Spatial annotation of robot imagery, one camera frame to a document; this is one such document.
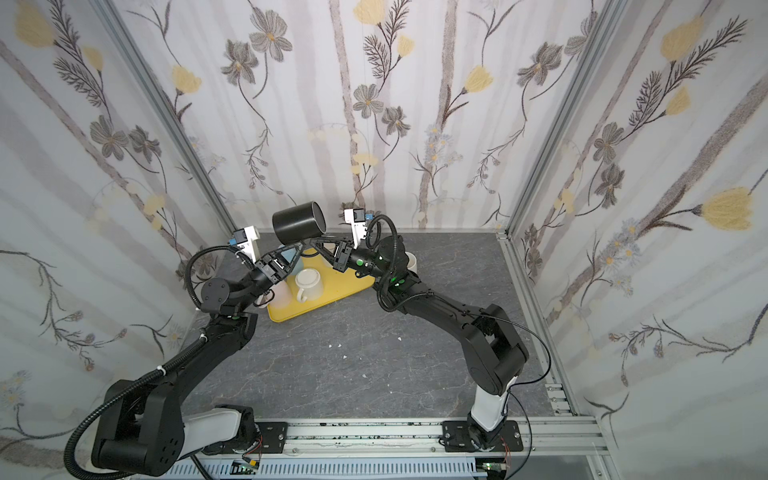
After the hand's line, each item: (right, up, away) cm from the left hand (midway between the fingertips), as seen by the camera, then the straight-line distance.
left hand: (298, 243), depth 65 cm
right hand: (+3, +1, -2) cm, 4 cm away
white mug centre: (-6, -12, +30) cm, 33 cm away
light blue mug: (-2, -3, 0) cm, 4 cm away
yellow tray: (+1, -13, +38) cm, 40 cm away
